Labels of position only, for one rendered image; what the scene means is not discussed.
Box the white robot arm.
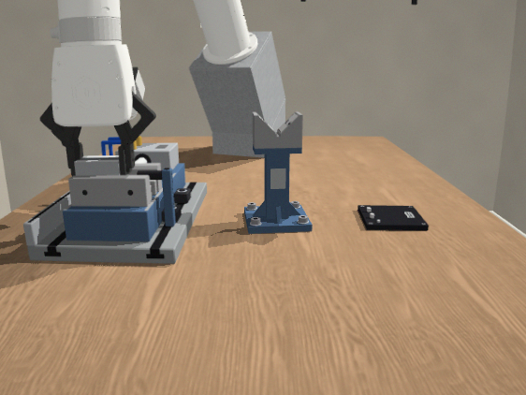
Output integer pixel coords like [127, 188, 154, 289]
[50, 0, 257, 100]

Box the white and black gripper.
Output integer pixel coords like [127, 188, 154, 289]
[40, 40, 156, 176]

